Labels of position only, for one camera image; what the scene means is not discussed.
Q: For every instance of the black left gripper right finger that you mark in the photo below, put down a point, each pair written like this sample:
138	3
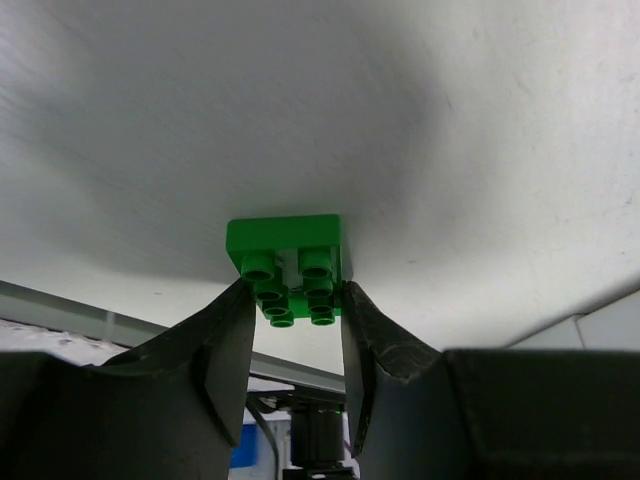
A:
418	413

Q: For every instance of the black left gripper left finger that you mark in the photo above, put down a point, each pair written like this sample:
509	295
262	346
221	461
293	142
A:
170	408

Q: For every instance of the green 2x4 lego plate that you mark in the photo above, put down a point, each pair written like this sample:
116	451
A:
293	266

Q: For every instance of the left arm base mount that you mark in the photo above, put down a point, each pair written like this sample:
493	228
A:
293	434

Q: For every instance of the aluminium table edge rail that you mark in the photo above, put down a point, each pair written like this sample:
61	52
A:
82	334

